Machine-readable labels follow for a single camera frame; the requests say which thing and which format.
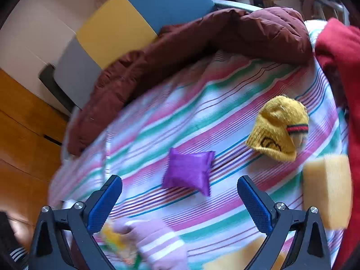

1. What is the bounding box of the striped bedsheet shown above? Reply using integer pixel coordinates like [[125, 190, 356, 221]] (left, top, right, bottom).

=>
[[48, 20, 351, 270]]

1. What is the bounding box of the yellow sponge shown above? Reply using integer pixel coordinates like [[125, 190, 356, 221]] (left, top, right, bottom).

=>
[[302, 154, 352, 230], [204, 236, 284, 270]]

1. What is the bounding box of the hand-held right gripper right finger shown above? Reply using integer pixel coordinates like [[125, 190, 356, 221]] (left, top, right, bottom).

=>
[[237, 175, 332, 270]]

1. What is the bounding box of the yellow knitted sock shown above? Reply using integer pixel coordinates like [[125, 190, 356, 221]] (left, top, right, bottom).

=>
[[245, 96, 309, 162]]

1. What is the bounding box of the maroon padded jacket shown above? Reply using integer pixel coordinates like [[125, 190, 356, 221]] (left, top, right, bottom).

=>
[[67, 7, 314, 156]]

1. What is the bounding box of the yellow green carton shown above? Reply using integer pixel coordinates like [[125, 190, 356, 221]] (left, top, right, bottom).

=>
[[100, 221, 141, 268]]

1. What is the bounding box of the grey yellow blue headboard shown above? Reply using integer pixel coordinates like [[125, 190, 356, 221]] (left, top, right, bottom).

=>
[[55, 0, 216, 110]]

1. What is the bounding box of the grey bed frame rail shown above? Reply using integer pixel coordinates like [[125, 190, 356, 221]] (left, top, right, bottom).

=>
[[214, 0, 265, 13]]

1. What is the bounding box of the purple satin pouch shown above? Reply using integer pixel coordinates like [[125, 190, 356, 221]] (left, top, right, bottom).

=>
[[162, 148, 216, 197]]

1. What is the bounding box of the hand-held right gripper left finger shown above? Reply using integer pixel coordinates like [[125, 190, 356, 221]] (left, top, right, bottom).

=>
[[28, 174, 124, 270]]

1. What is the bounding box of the pink striped sock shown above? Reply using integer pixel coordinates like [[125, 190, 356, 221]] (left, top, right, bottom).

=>
[[112, 219, 189, 270]]

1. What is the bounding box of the red cloth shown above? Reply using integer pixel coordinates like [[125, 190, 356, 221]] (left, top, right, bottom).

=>
[[315, 18, 360, 270]]

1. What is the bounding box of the black upright board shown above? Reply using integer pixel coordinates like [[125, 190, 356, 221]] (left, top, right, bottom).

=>
[[39, 65, 74, 113]]

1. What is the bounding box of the orange wooden wardrobe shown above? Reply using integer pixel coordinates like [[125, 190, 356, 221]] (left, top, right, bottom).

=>
[[0, 69, 71, 248]]

